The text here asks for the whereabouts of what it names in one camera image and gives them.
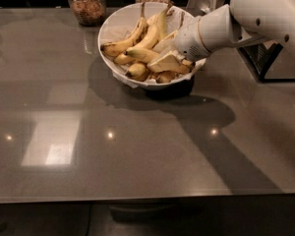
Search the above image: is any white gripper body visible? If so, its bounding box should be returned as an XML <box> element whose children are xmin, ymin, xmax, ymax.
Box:
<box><xmin>174</xmin><ymin>5</ymin><xmax>240</xmax><ymax>62</ymax></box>

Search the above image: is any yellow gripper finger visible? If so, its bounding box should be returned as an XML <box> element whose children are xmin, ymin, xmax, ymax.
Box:
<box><xmin>152</xmin><ymin>30</ymin><xmax>177</xmax><ymax>53</ymax></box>
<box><xmin>147</xmin><ymin>50</ymin><xmax>185</xmax><ymax>73</ymax></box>

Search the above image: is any white bowl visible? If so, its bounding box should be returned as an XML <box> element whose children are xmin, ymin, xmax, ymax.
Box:
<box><xmin>97</xmin><ymin>1</ymin><xmax>207</xmax><ymax>91</ymax></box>

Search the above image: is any front diagonal banana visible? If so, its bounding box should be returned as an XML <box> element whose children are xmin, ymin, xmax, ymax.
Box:
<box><xmin>124</xmin><ymin>47</ymin><xmax>191</xmax><ymax>75</ymax></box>

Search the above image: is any upright centre banana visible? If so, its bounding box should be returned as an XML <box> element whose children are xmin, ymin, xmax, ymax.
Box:
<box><xmin>147</xmin><ymin>4</ymin><xmax>172</xmax><ymax>40</ymax></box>

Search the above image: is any middle curved banana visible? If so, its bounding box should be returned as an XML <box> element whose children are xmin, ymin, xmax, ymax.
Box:
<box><xmin>113</xmin><ymin>25</ymin><xmax>159</xmax><ymax>65</ymax></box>

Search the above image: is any long left banana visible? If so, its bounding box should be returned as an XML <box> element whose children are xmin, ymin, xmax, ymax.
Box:
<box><xmin>100</xmin><ymin>3</ymin><xmax>148</xmax><ymax>57</ymax></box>

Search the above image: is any glass jar with granola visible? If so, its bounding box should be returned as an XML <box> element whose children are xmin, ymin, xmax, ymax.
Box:
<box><xmin>68</xmin><ymin>0</ymin><xmax>106</xmax><ymax>27</ymax></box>

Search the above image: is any small front-left banana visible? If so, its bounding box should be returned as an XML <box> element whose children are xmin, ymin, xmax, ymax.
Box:
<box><xmin>126</xmin><ymin>62</ymin><xmax>149</xmax><ymax>82</ymax></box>

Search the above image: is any black toaster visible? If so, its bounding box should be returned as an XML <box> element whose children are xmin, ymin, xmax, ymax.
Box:
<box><xmin>238</xmin><ymin>41</ymin><xmax>295</xmax><ymax>83</ymax></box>

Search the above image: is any small front banana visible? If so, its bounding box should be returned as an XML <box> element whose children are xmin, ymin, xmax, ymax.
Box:
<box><xmin>156</xmin><ymin>71</ymin><xmax>176</xmax><ymax>84</ymax></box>

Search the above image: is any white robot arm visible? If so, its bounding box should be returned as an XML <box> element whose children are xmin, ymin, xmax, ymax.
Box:
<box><xmin>163</xmin><ymin>0</ymin><xmax>295</xmax><ymax>62</ymax></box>

